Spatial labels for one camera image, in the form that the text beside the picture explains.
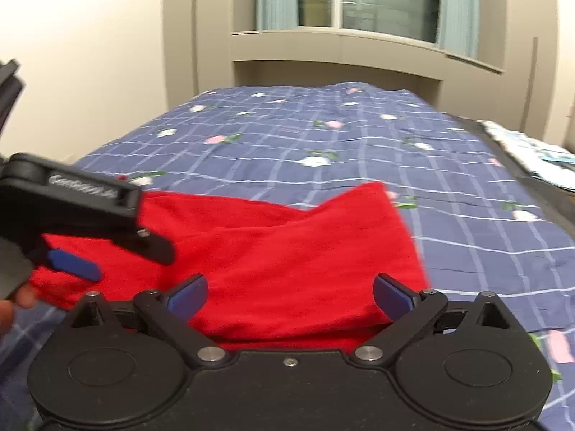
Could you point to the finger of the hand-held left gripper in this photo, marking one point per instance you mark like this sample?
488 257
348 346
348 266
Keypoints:
72 264
150 246

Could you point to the person's left hand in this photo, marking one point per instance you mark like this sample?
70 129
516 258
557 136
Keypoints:
24 298

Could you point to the window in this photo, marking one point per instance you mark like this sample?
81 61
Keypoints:
377 0

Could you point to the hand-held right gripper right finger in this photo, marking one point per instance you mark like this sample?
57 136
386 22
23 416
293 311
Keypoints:
393 298

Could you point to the red pants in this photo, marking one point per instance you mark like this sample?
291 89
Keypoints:
287 269

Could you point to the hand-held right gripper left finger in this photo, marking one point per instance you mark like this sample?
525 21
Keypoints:
188 298

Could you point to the light blue patterned cloth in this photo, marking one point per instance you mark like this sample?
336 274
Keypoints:
530 152

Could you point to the blue checked floral blanket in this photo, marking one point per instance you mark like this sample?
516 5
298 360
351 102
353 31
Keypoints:
314 143

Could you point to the dark bed sheet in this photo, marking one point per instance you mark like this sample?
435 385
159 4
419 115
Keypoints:
546 215

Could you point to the beige wardrobe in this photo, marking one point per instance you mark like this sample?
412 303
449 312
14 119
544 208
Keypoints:
197 31
516 45

